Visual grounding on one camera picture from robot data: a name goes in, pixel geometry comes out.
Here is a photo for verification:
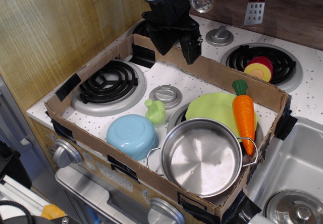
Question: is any front left black burner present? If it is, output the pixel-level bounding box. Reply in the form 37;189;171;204
71;60;146;117

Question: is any stainless steel sink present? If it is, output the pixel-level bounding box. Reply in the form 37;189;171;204
247;118;322;223

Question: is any silver stove knob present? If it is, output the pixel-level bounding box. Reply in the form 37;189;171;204
149;85;182;109
205;26;234;46

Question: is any light blue plastic bowl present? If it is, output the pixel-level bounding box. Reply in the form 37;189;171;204
106;115;158;161

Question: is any left silver oven knob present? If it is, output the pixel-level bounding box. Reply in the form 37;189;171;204
53;138;83;168

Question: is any silver sink drain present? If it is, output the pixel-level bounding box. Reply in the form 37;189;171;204
263;189;322;223

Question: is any orange cloth scrap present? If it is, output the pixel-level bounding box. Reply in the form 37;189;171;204
40;204;66;220

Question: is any silver oven knob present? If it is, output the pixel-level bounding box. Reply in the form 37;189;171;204
53;138;83;168
147;197;186;224

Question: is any black cable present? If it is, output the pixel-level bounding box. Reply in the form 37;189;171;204
0;200;34;224

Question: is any stainless steel pot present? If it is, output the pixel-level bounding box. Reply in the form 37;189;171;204
157;118;259;198

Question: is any silver centre stove knob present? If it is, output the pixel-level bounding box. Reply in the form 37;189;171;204
149;85;182;109

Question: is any silver oven door handle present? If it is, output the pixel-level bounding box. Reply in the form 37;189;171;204
56;167;140;223

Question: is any silver back stove knob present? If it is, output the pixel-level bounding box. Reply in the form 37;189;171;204
205;26;234;46

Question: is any brown cardboard fence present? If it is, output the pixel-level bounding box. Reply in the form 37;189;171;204
45;34;291;218

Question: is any back right black burner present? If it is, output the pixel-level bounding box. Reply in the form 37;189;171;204
220;43;303;93

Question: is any orange toy carrot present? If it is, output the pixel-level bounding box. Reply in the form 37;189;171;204
232;79;256;156

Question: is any green toy vegetable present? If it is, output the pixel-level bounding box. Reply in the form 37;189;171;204
144;99;166;125

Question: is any red yellow toy fruit half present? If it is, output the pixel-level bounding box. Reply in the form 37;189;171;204
244;56;274;82

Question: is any light green plastic plate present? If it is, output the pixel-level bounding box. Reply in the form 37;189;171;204
185;92;259;143

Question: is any right silver oven knob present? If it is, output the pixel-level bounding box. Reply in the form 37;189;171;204
147;197;186;224

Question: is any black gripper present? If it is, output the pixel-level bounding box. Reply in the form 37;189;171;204
142;0;202;65

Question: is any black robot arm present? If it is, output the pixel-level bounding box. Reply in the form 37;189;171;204
142;0;202;65

